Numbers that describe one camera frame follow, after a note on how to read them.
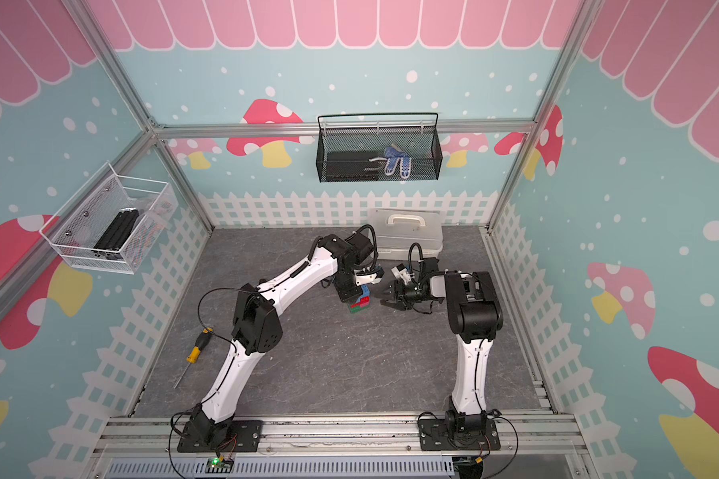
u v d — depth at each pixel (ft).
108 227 2.37
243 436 2.44
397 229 3.46
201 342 2.93
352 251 2.26
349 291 2.72
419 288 2.73
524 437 2.51
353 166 2.86
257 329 1.88
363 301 3.01
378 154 2.94
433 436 2.42
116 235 2.28
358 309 3.14
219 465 2.38
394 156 2.89
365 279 2.75
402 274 3.18
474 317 1.85
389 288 3.01
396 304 3.12
